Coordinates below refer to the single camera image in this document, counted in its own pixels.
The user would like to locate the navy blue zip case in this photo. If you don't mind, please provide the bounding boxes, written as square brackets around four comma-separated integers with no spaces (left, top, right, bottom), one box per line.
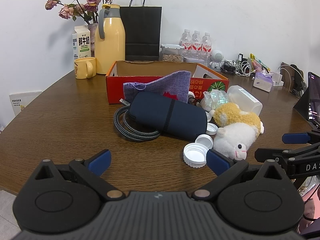
[128,92,207,141]

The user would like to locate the water bottle right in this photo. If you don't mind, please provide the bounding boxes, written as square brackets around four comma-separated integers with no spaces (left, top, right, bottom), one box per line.
[201,32,212,60]

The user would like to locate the dried pink flower bouquet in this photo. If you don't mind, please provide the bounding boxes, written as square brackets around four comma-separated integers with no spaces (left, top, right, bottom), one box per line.
[44,0,117,25]

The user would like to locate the red cardboard box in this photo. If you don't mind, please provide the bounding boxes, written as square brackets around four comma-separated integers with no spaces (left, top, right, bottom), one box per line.
[105,61,229,104]

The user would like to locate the yellow mug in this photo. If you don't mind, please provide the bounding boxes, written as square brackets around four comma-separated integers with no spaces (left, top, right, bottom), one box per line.
[74,57,97,80]

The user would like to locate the white power adapter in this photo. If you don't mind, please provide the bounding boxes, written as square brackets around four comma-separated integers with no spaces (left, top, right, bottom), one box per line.
[271,72,284,87]

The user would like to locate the clear snack container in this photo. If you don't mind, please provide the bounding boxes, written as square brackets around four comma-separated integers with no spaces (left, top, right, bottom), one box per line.
[159,44,184,62]

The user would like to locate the small white cap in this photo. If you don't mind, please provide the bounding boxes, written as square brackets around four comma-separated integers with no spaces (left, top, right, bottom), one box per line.
[206,122,218,135]

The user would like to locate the white milk carton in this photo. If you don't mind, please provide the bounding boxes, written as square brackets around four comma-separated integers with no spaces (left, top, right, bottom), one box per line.
[72,25,91,60]

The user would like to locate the white robot toy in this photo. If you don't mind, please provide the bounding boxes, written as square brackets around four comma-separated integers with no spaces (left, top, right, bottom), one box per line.
[209,49,224,69]

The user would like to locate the purple tissue pack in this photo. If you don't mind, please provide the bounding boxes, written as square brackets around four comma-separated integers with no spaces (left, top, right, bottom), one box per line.
[253,72,273,93]

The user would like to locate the iridescent plastic bag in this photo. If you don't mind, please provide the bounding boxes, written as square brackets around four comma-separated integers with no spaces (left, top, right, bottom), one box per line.
[200,89,229,112]

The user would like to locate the black paper bag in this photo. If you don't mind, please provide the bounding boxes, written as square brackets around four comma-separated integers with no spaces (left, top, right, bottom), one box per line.
[120,0,162,61]

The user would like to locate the colourful snack packet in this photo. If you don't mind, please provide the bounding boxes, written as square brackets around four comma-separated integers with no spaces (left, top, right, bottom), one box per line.
[249,53,270,73]

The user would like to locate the large white jar lid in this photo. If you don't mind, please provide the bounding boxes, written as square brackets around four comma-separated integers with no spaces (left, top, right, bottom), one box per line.
[183,142,209,168]

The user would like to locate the tangled charger cables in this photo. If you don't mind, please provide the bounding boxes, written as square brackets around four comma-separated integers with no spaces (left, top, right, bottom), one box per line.
[221,53,256,78]

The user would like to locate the yellow thermos jug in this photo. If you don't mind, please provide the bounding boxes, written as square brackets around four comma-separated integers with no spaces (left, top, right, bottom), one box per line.
[94,4,125,74]

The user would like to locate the white box beside table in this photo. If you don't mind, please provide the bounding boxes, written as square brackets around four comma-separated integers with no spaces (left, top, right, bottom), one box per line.
[9,91,42,116]

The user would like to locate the purple knitted pouch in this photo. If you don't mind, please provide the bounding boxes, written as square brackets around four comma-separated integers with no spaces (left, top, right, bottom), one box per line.
[123,70,191,103]

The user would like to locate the yellow white plush toy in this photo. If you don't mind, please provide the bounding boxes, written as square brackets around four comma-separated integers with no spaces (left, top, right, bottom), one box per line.
[210,102,264,160]

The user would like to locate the translucent plastic container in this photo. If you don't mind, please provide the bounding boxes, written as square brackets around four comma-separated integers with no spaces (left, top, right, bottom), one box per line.
[227,85,263,115]

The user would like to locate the braided grey cable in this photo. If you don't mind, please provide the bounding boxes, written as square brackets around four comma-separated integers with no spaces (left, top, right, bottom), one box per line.
[113,98,161,143]

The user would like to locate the water bottle middle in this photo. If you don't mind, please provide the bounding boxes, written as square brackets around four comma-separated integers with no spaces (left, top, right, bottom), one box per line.
[190,30,202,59]

